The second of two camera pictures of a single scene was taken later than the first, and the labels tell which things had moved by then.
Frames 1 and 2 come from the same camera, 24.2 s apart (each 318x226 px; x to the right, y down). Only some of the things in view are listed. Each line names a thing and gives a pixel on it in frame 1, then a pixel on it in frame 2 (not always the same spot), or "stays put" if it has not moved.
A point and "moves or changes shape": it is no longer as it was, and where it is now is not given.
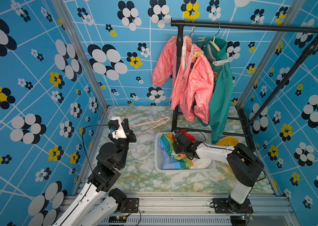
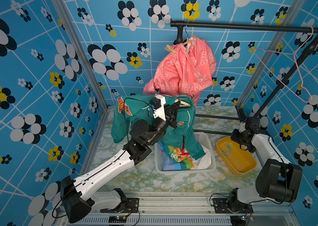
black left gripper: [130, 135] → [171, 117]
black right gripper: [175, 147] → [233, 136]
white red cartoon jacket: [171, 160] stays put
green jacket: [223, 92] → [130, 108]
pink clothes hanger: [145, 124] moves or changes shape
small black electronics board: [117, 219] stays put
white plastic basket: [198, 136] stays put
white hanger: [212, 42] → [183, 102]
